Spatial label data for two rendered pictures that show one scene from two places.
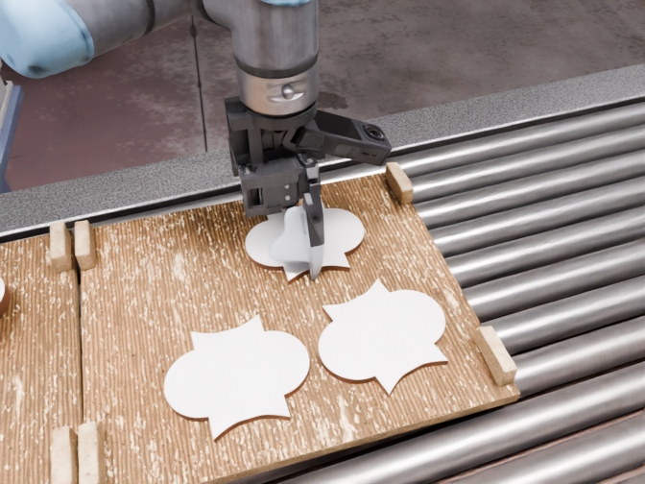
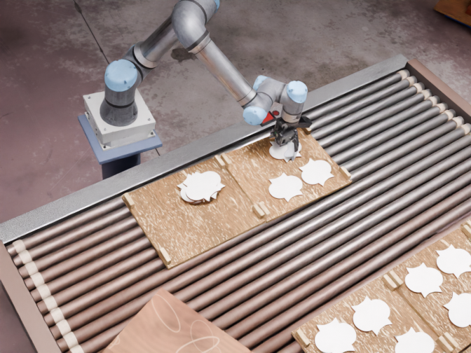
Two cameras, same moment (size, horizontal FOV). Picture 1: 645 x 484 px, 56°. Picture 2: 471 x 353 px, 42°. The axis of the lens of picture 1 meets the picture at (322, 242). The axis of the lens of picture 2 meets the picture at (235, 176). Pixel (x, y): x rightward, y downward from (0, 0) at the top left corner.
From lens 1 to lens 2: 185 cm
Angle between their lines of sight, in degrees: 16
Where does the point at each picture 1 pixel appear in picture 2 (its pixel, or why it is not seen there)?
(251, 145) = (284, 129)
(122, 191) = (218, 141)
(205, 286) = (264, 167)
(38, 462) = (249, 213)
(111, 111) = (52, 75)
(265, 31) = (296, 107)
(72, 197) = (203, 146)
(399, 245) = (311, 148)
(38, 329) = (227, 185)
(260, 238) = (273, 151)
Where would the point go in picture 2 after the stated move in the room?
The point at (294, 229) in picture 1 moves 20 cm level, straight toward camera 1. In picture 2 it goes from (290, 148) to (310, 187)
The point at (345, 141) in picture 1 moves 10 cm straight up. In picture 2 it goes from (303, 124) to (308, 105)
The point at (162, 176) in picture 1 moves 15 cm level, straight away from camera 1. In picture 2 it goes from (227, 134) to (207, 111)
